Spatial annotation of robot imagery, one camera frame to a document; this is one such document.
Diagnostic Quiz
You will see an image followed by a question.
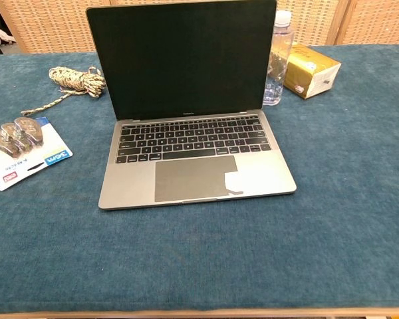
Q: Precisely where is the silver laptop with black keyboard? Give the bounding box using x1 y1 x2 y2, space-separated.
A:
86 0 297 211

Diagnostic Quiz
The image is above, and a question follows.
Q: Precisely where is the teal fabric table cloth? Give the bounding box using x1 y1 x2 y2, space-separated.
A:
0 44 399 314

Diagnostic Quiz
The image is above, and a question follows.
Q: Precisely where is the clear plastic water bottle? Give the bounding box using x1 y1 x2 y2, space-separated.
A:
262 9 294 106

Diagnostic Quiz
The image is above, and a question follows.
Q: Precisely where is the yellow tissue pack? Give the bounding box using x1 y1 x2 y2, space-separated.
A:
282 44 342 100

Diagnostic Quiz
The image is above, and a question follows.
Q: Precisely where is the woven rattan folding screen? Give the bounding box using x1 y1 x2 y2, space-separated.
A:
0 0 399 54

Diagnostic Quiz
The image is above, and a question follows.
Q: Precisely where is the coiled braided rope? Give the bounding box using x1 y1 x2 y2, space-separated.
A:
20 65 106 116

